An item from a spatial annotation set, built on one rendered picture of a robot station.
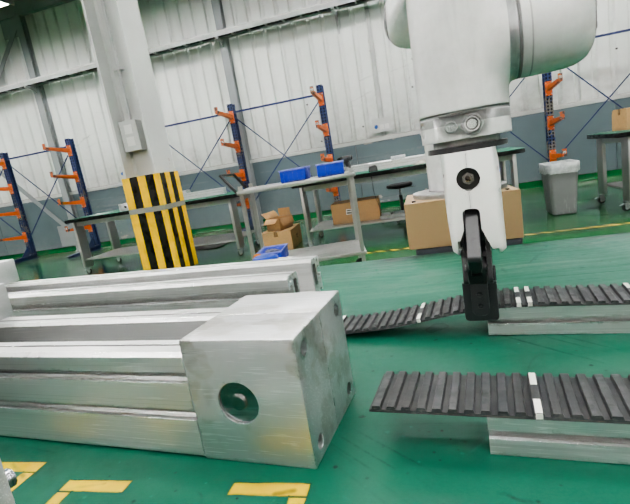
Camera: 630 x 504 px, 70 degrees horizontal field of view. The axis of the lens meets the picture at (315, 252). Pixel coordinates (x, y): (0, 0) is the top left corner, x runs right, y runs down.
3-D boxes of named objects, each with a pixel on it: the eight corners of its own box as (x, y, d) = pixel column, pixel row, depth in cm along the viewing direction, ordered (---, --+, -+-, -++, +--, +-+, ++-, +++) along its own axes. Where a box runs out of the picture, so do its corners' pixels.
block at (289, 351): (362, 379, 42) (346, 281, 40) (316, 470, 31) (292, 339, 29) (275, 377, 45) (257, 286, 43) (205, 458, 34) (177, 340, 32)
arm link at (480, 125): (512, 101, 38) (515, 137, 39) (507, 107, 46) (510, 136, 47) (413, 120, 42) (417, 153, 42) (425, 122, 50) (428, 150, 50)
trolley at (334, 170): (367, 266, 405) (350, 153, 386) (374, 283, 352) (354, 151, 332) (254, 284, 410) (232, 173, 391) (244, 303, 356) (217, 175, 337)
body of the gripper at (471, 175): (509, 127, 39) (519, 254, 41) (504, 128, 48) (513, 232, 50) (420, 142, 41) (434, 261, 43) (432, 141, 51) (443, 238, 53)
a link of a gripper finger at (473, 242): (478, 232, 38) (484, 282, 41) (476, 187, 44) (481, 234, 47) (463, 234, 39) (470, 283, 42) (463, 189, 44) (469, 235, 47)
